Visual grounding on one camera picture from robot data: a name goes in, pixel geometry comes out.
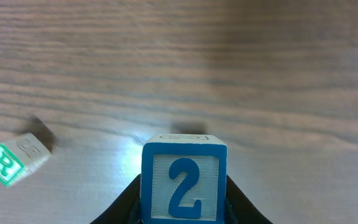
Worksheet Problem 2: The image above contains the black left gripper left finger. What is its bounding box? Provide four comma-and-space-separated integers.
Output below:
91, 174, 142, 224

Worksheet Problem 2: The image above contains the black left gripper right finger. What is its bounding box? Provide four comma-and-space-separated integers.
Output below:
225, 176, 272, 224

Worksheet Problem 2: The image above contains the blue number 2 block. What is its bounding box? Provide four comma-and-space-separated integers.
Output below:
140, 134, 227, 223

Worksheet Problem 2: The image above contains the green letter R block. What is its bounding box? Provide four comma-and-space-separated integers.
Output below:
0, 133, 51, 187

